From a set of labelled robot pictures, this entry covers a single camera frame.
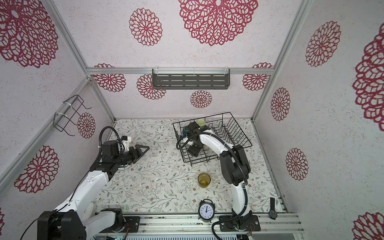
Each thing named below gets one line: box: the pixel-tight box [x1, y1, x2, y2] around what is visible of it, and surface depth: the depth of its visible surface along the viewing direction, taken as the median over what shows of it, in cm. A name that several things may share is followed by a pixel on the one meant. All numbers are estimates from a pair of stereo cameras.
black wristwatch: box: [268, 197, 278, 220], surface depth 79 cm
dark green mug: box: [182, 126, 189, 137], surface depth 99 cm
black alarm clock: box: [198, 198, 216, 223], surface depth 78 cm
